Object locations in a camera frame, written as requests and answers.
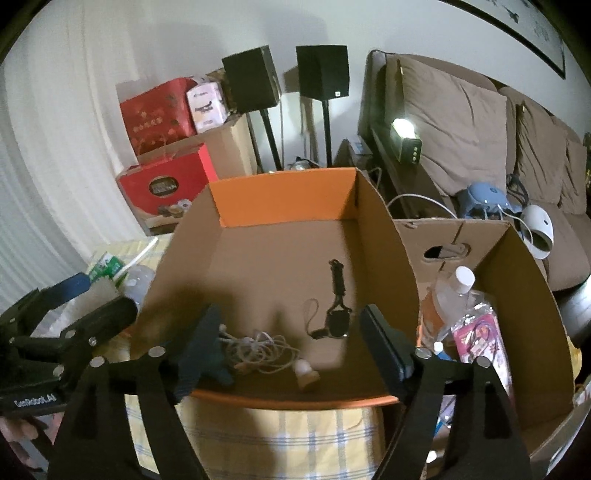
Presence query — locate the pink packaged item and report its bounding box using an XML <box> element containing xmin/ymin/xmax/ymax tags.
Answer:
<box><xmin>451</xmin><ymin>304</ymin><xmax>515</xmax><ymax>403</ymax></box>

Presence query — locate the orange cardboard box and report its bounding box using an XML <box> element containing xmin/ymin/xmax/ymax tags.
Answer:
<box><xmin>130</xmin><ymin>168</ymin><xmax>419</xmax><ymax>410</ymax></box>

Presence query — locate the right black speaker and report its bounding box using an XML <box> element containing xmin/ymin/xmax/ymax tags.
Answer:
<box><xmin>295</xmin><ymin>44</ymin><xmax>351</xmax><ymax>168</ymax></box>

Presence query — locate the small white pink bottle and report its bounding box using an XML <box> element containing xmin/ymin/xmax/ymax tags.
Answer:
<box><xmin>293</xmin><ymin>359</ymin><xmax>321</xmax><ymax>392</ymax></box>

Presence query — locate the framed ink painting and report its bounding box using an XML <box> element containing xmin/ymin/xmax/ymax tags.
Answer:
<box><xmin>445</xmin><ymin>0</ymin><xmax>566</xmax><ymax>80</ymax></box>

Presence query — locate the clear bottle pink cap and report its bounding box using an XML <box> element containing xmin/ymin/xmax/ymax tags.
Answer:
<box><xmin>119</xmin><ymin>265</ymin><xmax>155</xmax><ymax>310</ymax></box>

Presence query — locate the person left hand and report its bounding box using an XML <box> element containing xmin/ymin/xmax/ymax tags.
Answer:
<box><xmin>1</xmin><ymin>412</ymin><xmax>63</xmax><ymax>468</ymax></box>

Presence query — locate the white earphone cable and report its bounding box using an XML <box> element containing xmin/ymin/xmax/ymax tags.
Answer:
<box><xmin>216</xmin><ymin>322</ymin><xmax>302</xmax><ymax>375</ymax></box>

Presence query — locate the black key fob lanyard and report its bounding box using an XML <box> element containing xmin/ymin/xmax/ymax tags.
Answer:
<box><xmin>301</xmin><ymin>258</ymin><xmax>355</xmax><ymax>340</ymax></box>

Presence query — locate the red gift bag upper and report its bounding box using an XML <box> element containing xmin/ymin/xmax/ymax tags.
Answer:
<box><xmin>119</xmin><ymin>77</ymin><xmax>197</xmax><ymax>156</ymax></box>

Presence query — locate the green yellow toothpaste box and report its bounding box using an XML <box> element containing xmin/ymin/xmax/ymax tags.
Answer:
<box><xmin>88</xmin><ymin>252</ymin><xmax>125</xmax><ymax>283</ymax></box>

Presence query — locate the large brown carton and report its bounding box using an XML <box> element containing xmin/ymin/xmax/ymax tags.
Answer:
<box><xmin>394</xmin><ymin>219</ymin><xmax>574</xmax><ymax>454</ymax></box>

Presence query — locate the pink tissue pack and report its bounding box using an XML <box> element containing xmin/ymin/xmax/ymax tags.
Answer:
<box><xmin>186</xmin><ymin>82</ymin><xmax>229</xmax><ymax>134</ymax></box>

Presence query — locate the blue plush toy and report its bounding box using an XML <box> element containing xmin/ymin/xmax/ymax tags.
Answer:
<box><xmin>457</xmin><ymin>182</ymin><xmax>523</xmax><ymax>219</ymax></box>

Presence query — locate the black speaker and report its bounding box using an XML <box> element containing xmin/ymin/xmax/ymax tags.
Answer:
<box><xmin>222</xmin><ymin>45</ymin><xmax>283</xmax><ymax>171</ymax></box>
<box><xmin>295</xmin><ymin>44</ymin><xmax>351</xmax><ymax>168</ymax></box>

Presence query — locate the red collection gift bag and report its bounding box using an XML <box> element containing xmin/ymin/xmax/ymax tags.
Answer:
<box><xmin>116</xmin><ymin>144</ymin><xmax>218</xmax><ymax>235</ymax></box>

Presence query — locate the brown sofa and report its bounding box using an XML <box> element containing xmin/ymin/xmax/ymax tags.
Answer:
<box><xmin>358</xmin><ymin>49</ymin><xmax>591</xmax><ymax>342</ymax></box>

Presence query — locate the large water bottle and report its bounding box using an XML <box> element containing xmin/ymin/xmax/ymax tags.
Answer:
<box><xmin>419</xmin><ymin>266</ymin><xmax>486</xmax><ymax>352</ymax></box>

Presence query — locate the left black speaker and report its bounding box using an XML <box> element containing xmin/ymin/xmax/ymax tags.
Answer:
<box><xmin>222</xmin><ymin>45</ymin><xmax>283</xmax><ymax>171</ymax></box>

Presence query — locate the brown cardboard box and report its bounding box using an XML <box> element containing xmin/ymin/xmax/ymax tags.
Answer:
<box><xmin>135</xmin><ymin>112</ymin><xmax>260</xmax><ymax>181</ymax></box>

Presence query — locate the white curtain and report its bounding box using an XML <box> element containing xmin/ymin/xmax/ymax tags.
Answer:
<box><xmin>1</xmin><ymin>1</ymin><xmax>143</xmax><ymax>306</ymax></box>

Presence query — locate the blue collapsible funnel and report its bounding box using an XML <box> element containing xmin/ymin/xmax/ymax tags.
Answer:
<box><xmin>200</xmin><ymin>345</ymin><xmax>235</xmax><ymax>386</ymax></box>

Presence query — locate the bright portable lamp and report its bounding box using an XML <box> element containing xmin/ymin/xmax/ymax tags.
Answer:
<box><xmin>390</xmin><ymin>118</ymin><xmax>423</xmax><ymax>165</ymax></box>

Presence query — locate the white fluffy duster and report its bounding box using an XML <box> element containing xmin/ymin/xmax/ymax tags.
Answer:
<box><xmin>32</xmin><ymin>237</ymin><xmax>159</xmax><ymax>338</ymax></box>

